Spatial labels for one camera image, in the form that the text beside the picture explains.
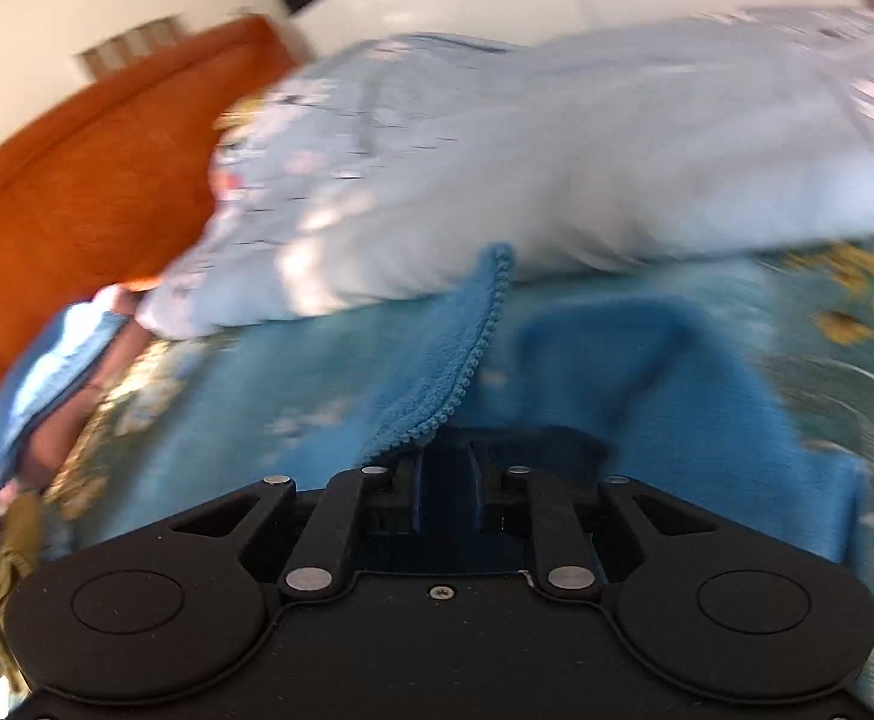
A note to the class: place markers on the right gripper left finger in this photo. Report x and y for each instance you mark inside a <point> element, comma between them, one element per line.
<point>361,523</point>

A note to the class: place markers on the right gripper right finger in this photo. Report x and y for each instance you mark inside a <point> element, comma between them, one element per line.
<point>526,491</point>

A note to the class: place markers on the blue fleece jacket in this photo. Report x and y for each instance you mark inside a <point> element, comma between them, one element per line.
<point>647,385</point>

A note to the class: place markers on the white blue folded clothes pile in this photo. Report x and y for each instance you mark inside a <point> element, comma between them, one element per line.
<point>56,364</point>

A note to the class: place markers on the teal floral bed blanket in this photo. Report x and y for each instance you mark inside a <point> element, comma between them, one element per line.
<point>194,419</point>

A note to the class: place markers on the mustard knit sweater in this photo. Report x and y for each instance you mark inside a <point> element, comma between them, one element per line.
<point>21,545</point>

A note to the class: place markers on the light blue floral quilt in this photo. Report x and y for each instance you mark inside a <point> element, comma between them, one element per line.
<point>383,171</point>

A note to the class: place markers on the orange wooden headboard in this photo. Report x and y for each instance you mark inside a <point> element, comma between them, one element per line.
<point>113,183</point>

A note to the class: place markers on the wall switch panel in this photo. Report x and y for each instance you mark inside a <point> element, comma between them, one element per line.
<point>129,47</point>

